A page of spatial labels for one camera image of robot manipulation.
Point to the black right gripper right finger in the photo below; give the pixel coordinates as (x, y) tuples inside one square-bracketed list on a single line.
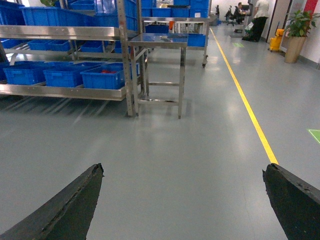
[(295, 203)]

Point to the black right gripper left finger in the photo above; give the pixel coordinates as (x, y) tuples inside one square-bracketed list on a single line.
[(67, 215)]

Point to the empty blue bin middle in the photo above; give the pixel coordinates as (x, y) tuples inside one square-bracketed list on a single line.
[(68, 76)]

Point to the empty blue bin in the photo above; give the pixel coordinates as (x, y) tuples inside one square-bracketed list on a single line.
[(29, 73), (68, 76)]

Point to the blue bin with red parts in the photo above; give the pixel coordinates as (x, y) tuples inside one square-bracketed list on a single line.
[(94, 79)]

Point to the empty blue bin left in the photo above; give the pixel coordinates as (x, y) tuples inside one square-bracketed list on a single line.
[(29, 73)]

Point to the large blue bin upper left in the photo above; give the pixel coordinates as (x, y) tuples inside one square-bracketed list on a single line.
[(58, 17)]

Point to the red bagged parts pile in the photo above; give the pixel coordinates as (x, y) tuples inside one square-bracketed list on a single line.
[(108, 72)]

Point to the yellow mop bucket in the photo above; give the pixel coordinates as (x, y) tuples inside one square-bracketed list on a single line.
[(275, 42)]

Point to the steel shelving rack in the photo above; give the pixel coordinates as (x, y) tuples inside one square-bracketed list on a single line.
[(73, 44)]

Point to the potted plant in tan pot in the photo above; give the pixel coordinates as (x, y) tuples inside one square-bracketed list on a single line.
[(297, 30)]

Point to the steel side table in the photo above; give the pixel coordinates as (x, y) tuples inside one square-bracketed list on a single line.
[(139, 49)]

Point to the standing person white shirt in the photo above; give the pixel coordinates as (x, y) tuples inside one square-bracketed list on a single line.
[(261, 14)]

